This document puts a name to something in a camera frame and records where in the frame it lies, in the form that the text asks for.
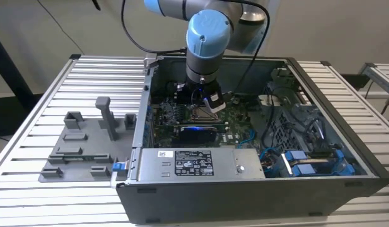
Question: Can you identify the dark grey PC case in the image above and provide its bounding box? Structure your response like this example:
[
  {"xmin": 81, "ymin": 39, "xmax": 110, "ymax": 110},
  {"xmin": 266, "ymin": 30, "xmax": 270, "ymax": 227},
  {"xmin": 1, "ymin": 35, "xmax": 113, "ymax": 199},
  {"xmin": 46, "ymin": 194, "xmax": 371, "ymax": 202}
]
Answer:
[{"xmin": 109, "ymin": 53, "xmax": 389, "ymax": 224}]

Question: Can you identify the green motherboard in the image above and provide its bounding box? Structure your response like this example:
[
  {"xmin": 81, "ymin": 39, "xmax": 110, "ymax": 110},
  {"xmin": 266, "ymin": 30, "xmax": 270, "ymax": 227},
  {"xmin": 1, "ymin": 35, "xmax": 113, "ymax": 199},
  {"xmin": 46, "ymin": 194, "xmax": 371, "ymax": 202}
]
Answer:
[{"xmin": 149, "ymin": 94, "xmax": 259, "ymax": 149}]

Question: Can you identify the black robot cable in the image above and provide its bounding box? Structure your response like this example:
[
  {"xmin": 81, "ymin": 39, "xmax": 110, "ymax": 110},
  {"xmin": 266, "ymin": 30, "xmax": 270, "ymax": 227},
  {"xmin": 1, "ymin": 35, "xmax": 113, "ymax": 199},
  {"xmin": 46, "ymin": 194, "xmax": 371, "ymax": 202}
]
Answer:
[
  {"xmin": 119, "ymin": 0, "xmax": 187, "ymax": 53},
  {"xmin": 230, "ymin": 0, "xmax": 271, "ymax": 95}
]

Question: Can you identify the green RAM stick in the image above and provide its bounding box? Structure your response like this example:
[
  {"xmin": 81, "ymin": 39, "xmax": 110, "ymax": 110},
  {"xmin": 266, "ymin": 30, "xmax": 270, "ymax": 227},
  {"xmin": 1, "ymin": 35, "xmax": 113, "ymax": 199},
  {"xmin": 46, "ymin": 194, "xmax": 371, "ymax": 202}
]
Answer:
[{"xmin": 63, "ymin": 155, "xmax": 98, "ymax": 161}]

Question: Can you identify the blue disk carrier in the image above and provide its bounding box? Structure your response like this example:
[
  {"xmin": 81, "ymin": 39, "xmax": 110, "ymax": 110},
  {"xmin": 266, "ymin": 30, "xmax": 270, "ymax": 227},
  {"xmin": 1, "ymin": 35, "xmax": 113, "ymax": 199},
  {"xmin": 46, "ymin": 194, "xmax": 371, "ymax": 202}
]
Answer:
[
  {"xmin": 291, "ymin": 164, "xmax": 317, "ymax": 177},
  {"xmin": 283, "ymin": 150, "xmax": 310, "ymax": 164}
]

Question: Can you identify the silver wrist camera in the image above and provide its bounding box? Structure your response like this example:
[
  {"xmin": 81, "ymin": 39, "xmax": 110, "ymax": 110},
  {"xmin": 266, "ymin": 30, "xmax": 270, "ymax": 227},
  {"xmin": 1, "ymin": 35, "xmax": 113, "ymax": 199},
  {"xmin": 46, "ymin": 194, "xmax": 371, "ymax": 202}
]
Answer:
[{"xmin": 202, "ymin": 91, "xmax": 226, "ymax": 114}]

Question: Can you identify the silver power supply unit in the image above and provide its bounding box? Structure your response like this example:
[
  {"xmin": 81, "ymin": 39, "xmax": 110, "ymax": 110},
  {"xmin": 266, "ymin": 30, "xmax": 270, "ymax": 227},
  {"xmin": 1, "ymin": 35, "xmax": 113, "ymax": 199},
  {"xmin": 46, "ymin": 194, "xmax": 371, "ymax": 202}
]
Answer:
[{"xmin": 135, "ymin": 148, "xmax": 266, "ymax": 180}]

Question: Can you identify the black graphics card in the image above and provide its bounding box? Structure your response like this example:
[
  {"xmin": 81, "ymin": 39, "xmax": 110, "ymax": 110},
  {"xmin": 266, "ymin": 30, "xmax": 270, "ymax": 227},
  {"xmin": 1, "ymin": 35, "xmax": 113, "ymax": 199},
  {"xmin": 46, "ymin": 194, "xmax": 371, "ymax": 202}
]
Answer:
[{"xmin": 154, "ymin": 124, "xmax": 226, "ymax": 147}]

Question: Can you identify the metal slat side table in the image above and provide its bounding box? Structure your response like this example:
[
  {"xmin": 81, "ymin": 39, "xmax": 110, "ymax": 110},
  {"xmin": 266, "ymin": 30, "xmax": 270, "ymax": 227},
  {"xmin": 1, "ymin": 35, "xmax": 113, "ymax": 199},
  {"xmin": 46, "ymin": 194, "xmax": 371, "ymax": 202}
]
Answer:
[{"xmin": 357, "ymin": 62, "xmax": 389, "ymax": 96}]

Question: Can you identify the silver CPU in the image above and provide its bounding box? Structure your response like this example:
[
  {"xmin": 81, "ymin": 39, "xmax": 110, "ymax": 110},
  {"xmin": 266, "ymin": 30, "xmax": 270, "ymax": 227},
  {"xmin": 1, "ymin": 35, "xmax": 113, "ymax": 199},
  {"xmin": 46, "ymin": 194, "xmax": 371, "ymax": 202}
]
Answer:
[{"xmin": 193, "ymin": 109, "xmax": 211, "ymax": 119}]

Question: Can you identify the CPU socket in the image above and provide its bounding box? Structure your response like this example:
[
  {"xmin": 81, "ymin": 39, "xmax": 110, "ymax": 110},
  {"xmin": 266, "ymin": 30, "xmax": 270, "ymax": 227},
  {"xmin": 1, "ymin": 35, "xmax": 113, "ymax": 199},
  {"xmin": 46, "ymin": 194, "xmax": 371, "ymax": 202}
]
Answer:
[{"xmin": 187, "ymin": 104, "xmax": 222, "ymax": 122}]

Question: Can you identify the blue plastic bracket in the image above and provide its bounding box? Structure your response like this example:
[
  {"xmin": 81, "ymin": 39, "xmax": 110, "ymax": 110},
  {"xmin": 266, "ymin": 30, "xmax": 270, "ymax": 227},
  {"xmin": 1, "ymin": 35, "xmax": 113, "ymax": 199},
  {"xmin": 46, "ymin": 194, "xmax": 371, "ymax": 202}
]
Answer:
[{"xmin": 333, "ymin": 143, "xmax": 355, "ymax": 176}]

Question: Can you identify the grey parts rack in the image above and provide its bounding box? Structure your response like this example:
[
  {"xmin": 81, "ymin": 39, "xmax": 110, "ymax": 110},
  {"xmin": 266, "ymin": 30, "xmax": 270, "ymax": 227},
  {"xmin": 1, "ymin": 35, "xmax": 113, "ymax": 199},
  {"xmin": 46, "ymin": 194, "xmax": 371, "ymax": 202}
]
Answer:
[{"xmin": 37, "ymin": 96, "xmax": 137, "ymax": 183}]

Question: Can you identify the black metal stand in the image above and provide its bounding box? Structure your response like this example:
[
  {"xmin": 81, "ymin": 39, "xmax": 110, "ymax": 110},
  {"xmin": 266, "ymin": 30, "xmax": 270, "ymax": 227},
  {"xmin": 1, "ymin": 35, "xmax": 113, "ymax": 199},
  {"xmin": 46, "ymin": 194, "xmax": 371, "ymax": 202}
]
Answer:
[{"xmin": 0, "ymin": 29, "xmax": 38, "ymax": 112}]

